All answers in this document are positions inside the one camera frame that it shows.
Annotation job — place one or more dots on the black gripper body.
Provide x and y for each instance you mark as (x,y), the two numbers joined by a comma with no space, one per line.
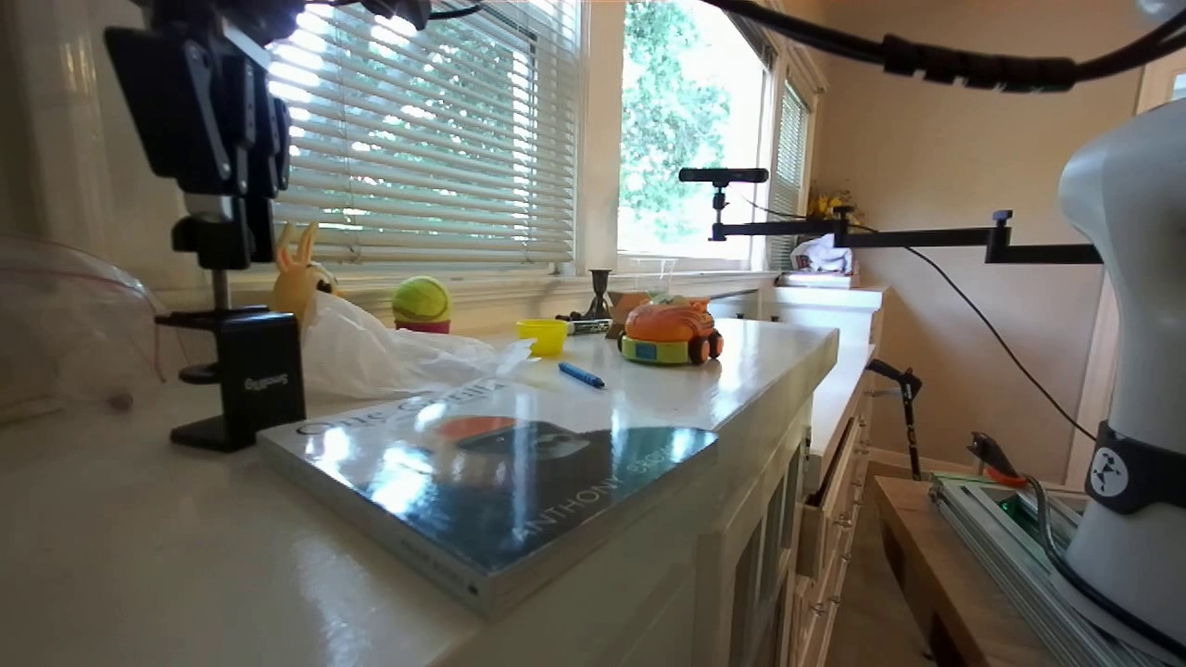
(193,83)

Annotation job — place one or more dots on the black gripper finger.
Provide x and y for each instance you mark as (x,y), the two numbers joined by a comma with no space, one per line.
(259,224)

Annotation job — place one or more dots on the black clamp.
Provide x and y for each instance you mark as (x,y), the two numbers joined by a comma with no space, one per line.
(259,351)

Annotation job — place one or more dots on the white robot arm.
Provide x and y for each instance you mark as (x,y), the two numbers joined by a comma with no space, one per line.
(1127,197)

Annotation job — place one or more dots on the yellow bunny figurine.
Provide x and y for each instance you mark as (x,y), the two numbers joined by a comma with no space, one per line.
(299,278)

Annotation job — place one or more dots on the white crumpled paper bag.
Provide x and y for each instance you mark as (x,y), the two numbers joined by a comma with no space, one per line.
(359,356)

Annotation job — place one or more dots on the pink cup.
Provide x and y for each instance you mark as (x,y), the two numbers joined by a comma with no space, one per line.
(424,328)

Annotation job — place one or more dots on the green tennis ball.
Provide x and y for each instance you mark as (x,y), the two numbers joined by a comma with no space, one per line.
(422,301)

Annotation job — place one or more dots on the white window blinds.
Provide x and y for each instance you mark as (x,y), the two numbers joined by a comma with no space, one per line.
(441,146)

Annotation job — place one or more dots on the small yellow bowl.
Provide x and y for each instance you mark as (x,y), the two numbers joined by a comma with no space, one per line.
(543,336)

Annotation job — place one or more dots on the glossy picture book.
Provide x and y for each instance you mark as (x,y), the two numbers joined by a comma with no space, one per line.
(492,497)

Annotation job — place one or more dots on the blue pen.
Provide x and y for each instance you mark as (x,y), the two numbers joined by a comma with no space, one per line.
(580,375)

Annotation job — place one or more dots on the orange toy car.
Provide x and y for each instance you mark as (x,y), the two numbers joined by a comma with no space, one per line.
(672,333)

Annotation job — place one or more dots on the white cabinet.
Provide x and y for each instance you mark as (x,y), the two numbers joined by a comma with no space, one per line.
(729,561)

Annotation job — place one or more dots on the wooden side table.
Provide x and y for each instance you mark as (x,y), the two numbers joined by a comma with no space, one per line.
(963,613)

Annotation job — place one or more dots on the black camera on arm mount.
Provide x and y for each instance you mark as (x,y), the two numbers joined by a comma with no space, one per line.
(850,235)

